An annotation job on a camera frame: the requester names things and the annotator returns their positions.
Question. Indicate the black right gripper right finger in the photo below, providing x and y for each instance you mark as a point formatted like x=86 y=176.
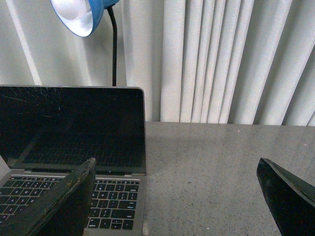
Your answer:
x=290 y=199

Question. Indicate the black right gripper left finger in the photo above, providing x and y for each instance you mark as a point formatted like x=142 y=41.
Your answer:
x=61 y=211

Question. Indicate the grey laptop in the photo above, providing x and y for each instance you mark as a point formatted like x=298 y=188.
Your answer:
x=48 y=132

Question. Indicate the white curtain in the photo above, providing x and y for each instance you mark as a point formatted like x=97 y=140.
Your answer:
x=202 y=61

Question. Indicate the blue desk lamp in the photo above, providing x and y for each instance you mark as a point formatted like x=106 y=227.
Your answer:
x=82 y=17

